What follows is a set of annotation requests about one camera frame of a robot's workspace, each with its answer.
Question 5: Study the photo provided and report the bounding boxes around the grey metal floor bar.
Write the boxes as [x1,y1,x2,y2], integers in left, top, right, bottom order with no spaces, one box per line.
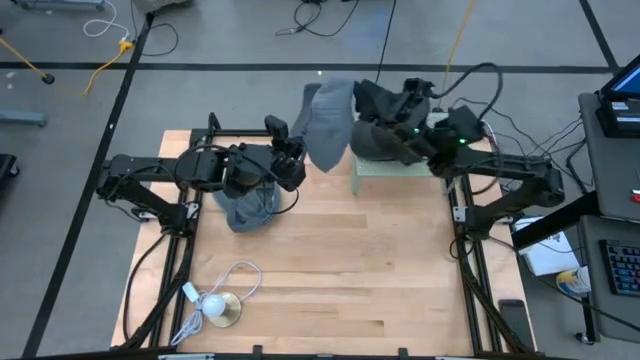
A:
[9,0,106,11]
[0,110,49,128]

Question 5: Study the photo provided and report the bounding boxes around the black smartphone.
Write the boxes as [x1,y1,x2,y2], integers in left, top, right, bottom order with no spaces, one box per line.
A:
[498,298,536,351]

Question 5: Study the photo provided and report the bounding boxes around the black labelled box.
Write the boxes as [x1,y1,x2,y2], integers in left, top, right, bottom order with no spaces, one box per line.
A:
[595,97,640,139]

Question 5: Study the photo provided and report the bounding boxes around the black aluminium table frame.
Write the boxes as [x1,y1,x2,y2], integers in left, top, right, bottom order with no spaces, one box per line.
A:
[117,111,536,360]

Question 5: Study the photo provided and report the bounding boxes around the black wheeled base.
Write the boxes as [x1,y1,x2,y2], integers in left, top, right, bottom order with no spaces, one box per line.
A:
[0,153,21,181]

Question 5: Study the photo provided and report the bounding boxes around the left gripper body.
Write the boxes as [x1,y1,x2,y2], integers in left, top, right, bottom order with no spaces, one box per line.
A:
[269,137,308,193]

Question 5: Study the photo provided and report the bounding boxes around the white printed tub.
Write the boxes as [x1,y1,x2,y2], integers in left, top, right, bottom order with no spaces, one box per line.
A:
[555,266,593,299]

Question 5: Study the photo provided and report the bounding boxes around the yellow cable with plug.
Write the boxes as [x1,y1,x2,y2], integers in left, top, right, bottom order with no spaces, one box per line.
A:
[54,39,136,97]

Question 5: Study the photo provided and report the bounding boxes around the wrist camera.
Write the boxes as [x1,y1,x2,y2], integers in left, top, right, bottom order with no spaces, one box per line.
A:
[263,114,290,144]
[402,77,435,101]

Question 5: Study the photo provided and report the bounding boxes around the black floor cable bundle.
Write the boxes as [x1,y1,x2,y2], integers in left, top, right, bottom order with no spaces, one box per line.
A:
[274,0,361,39]

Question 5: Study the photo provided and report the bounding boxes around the black hanging cable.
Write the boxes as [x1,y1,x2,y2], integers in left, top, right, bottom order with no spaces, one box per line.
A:
[374,0,399,84]

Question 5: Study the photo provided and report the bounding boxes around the black tangled cables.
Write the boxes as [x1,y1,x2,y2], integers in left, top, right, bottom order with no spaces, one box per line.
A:
[451,97,589,176]

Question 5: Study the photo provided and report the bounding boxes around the yellow floor cable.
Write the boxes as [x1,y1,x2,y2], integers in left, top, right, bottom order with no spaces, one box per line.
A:
[0,37,51,81]

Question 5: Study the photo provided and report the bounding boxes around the grey side desk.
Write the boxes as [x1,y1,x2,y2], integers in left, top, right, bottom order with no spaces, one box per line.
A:
[577,92,640,346]

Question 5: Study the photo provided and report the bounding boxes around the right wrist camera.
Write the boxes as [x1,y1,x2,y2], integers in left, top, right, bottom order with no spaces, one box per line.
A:
[402,77,435,101]

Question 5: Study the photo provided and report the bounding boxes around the black laptop blue screen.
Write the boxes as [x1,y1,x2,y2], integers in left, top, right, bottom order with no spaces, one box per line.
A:
[598,53,640,101]

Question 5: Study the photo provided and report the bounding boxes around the grey cap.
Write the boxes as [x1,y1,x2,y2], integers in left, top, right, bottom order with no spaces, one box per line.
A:
[212,179,282,234]
[289,77,357,174]

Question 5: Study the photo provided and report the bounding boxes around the white cable behind shelf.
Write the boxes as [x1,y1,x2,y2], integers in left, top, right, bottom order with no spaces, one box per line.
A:
[482,119,501,160]

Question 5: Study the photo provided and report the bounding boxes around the white globe lamp brass base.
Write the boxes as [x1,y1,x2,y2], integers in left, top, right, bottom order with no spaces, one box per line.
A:
[200,291,244,329]

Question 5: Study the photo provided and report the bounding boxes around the yellow hanging cable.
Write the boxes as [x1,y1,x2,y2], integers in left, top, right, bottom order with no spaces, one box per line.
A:
[439,0,477,86]

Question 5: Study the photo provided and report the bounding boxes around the black keyboard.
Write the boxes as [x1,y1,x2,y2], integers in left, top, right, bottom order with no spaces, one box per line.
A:
[598,238,640,297]

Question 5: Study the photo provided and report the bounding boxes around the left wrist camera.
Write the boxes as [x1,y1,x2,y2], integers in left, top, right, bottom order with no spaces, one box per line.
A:
[263,114,290,144]

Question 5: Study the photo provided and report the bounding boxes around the white floor cable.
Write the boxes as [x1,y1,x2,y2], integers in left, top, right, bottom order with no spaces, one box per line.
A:
[82,0,132,42]

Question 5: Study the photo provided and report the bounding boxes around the white box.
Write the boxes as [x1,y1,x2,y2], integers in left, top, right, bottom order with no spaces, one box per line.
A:
[510,215,581,278]

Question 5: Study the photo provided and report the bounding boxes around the white lamp with cable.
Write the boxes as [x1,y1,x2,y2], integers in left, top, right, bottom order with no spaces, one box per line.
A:
[169,260,264,348]

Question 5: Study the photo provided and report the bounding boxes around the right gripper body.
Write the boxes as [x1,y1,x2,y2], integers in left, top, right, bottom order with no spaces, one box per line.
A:
[394,97,441,151]

